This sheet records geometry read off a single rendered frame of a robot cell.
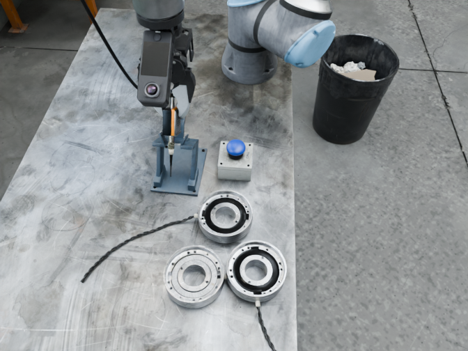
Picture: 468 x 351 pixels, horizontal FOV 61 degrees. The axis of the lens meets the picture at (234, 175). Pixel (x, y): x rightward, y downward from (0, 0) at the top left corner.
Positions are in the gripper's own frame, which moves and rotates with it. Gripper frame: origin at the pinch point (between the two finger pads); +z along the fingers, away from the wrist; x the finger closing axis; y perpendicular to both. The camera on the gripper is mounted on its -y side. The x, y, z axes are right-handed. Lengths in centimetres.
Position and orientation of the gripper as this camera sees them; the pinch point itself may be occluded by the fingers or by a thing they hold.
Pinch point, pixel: (171, 115)
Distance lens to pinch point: 75.8
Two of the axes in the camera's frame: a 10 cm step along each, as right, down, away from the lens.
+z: -0.1, 6.0, 8.0
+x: -9.9, -1.0, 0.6
